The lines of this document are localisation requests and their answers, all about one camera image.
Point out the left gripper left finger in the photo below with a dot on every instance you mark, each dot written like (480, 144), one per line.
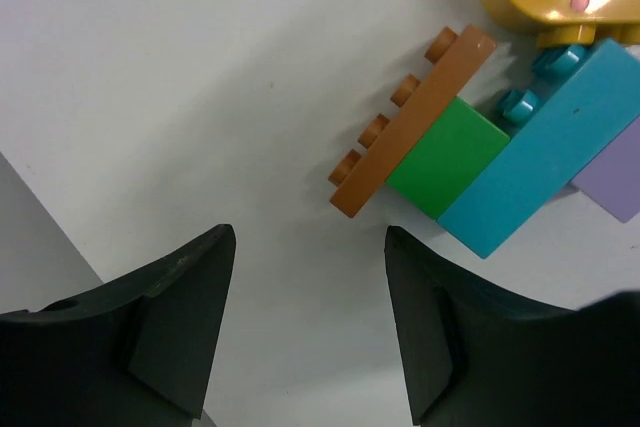
(136, 351)

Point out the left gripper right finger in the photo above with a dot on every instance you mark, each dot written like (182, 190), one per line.
(476, 354)

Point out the small green lego brick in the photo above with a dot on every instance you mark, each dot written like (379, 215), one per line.
(459, 145)

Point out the dark brown lego brick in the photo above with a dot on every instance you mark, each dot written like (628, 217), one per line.
(455, 59)

